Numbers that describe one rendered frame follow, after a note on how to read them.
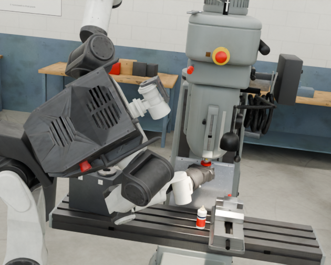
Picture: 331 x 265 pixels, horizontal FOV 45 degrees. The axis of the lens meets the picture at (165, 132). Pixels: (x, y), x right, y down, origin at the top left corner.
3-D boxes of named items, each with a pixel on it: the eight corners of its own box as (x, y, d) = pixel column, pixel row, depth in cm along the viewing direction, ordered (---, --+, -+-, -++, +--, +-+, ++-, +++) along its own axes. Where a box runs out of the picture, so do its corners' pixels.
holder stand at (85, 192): (111, 217, 181) (113, 177, 175) (68, 206, 187) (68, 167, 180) (122, 205, 192) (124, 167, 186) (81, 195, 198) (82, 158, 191)
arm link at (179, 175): (188, 172, 154) (157, 182, 149) (193, 194, 155) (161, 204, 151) (182, 170, 160) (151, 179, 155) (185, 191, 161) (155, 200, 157)
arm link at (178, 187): (197, 169, 161) (184, 178, 151) (202, 194, 162) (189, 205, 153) (173, 170, 167) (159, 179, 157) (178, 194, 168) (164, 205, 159)
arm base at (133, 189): (138, 215, 121) (152, 197, 113) (107, 186, 123) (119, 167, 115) (165, 187, 131) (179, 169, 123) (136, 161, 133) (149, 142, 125)
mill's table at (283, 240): (324, 271, 171) (328, 255, 168) (47, 227, 183) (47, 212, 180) (312, 240, 193) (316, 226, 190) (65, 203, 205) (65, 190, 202)
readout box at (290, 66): (297, 106, 182) (306, 60, 176) (277, 104, 183) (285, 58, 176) (290, 97, 201) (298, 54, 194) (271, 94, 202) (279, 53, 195)
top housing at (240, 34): (257, 68, 138) (265, 20, 133) (182, 60, 141) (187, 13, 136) (248, 52, 183) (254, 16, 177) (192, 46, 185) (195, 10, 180)
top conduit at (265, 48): (269, 55, 139) (271, 46, 138) (257, 54, 140) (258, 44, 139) (258, 43, 182) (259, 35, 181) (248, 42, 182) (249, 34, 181)
